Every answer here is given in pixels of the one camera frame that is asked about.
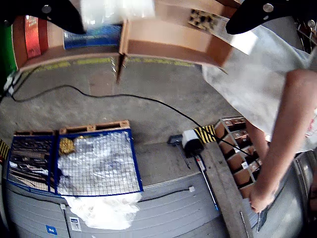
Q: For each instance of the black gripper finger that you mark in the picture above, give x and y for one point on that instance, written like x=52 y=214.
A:
x=59 y=15
x=247 y=19

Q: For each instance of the blue product box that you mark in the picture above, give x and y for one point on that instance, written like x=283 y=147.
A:
x=91 y=37

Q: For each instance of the white product box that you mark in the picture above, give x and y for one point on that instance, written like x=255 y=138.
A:
x=116 y=10

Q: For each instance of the pink product box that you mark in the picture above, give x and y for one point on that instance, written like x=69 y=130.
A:
x=32 y=37

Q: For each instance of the white leopard print box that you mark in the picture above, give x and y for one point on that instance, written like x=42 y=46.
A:
x=205 y=21

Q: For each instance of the white grey box device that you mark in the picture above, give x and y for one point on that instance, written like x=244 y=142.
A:
x=192 y=141

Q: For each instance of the brown cardboard bin rack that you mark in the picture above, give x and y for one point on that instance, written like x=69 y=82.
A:
x=237 y=161

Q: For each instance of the person hand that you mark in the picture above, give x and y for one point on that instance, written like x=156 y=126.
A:
x=261 y=200

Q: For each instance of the person in white shirt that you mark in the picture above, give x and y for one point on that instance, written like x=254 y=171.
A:
x=260 y=74

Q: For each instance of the green metal workstation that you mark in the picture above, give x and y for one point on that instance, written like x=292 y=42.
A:
x=7 y=49

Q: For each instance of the wooden pallet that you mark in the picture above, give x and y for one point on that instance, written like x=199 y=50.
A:
x=34 y=132
x=99 y=126

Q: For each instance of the yellow black striped bumper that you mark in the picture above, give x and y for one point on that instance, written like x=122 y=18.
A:
x=205 y=134

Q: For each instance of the black scraper tool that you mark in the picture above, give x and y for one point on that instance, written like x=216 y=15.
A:
x=174 y=140

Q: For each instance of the white plastic sheet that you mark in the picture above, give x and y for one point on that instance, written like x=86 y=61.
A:
x=104 y=210

